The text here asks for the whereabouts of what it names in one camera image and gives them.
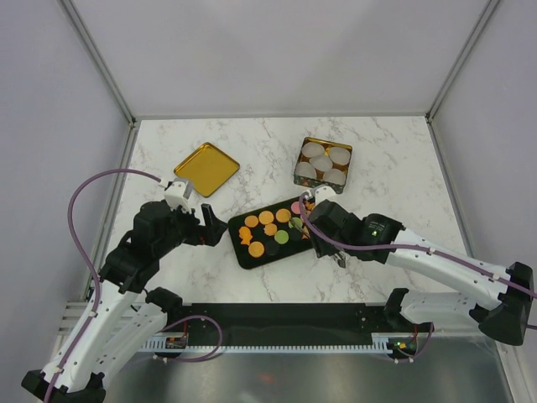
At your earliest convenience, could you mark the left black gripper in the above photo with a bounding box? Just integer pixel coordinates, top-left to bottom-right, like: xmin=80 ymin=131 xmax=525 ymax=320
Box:
xmin=155 ymin=201 xmax=227 ymax=256

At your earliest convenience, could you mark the gold square tin lid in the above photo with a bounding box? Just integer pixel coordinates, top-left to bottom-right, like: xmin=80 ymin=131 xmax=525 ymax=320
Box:
xmin=174 ymin=142 xmax=240 ymax=198

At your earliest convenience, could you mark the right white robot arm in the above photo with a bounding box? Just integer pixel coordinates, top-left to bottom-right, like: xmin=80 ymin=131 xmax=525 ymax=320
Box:
xmin=298 ymin=199 xmax=536 ymax=346

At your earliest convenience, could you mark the white paper cup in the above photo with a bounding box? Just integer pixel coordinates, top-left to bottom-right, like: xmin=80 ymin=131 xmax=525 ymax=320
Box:
xmin=309 ymin=155 xmax=333 ymax=172
xmin=295 ymin=161 xmax=317 ymax=179
xmin=301 ymin=142 xmax=325 ymax=159
xmin=322 ymin=168 xmax=347 ymax=186
xmin=327 ymin=147 xmax=351 ymax=166

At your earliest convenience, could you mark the pink round cookie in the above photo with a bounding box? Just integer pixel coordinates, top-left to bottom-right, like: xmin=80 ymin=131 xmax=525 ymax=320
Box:
xmin=291 ymin=201 xmax=305 ymax=214

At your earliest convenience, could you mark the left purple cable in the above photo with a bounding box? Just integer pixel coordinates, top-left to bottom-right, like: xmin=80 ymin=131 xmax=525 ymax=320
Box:
xmin=41 ymin=168 xmax=167 ymax=403

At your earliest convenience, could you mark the aluminium frame post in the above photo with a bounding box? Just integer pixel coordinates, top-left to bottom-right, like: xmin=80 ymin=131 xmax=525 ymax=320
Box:
xmin=58 ymin=0 xmax=137 ymax=128
xmin=425 ymin=0 xmax=502 ymax=125

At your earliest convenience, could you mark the white slotted cable duct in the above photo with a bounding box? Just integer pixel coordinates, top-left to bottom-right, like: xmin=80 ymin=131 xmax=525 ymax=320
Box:
xmin=138 ymin=335 xmax=393 ymax=355

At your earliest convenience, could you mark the square cookie tin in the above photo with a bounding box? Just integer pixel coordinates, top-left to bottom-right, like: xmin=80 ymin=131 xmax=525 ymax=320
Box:
xmin=293 ymin=137 xmax=353 ymax=194

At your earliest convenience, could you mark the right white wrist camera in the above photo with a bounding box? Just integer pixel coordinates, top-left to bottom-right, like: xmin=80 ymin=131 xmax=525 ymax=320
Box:
xmin=300 ymin=185 xmax=337 ymax=206

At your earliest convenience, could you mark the left aluminium frame post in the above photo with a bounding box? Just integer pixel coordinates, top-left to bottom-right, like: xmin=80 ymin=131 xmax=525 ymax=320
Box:
xmin=58 ymin=0 xmax=137 ymax=128

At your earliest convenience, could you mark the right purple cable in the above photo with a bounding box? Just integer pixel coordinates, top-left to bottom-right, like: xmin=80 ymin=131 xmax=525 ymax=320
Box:
xmin=300 ymin=192 xmax=537 ymax=332

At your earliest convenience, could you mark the right aluminium frame post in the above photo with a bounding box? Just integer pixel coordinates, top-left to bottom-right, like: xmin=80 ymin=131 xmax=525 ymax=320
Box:
xmin=425 ymin=0 xmax=502 ymax=125

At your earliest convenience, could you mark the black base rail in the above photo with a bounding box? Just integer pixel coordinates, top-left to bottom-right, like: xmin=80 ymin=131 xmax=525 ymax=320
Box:
xmin=179 ymin=303 xmax=430 ymax=348

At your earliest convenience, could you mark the orange fish cookie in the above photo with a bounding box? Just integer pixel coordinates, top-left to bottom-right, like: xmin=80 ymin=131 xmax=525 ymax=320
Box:
xmin=238 ymin=226 xmax=253 ymax=245

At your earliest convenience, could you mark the green round cookie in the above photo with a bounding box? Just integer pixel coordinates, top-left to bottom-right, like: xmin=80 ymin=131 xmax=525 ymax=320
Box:
xmin=274 ymin=230 xmax=289 ymax=245
xmin=289 ymin=217 xmax=303 ymax=228

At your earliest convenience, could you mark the purple cable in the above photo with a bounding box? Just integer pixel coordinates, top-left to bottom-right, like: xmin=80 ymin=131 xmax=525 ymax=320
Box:
xmin=41 ymin=168 xmax=167 ymax=403
xmin=300 ymin=192 xmax=537 ymax=332

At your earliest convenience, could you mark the black round cookie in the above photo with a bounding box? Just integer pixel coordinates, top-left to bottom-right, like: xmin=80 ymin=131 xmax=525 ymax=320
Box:
xmin=265 ymin=242 xmax=279 ymax=256
xmin=288 ymin=228 xmax=303 ymax=242

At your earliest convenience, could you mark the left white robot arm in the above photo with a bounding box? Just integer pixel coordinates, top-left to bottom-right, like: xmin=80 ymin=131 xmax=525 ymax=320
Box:
xmin=21 ymin=201 xmax=227 ymax=402

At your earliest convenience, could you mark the orange bitten round cookie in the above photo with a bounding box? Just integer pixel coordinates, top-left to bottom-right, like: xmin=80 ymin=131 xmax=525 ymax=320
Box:
xmin=263 ymin=222 xmax=278 ymax=237

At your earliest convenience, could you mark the black rectangular tray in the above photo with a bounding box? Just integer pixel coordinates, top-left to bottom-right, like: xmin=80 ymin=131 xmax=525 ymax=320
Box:
xmin=227 ymin=197 xmax=313 ymax=270

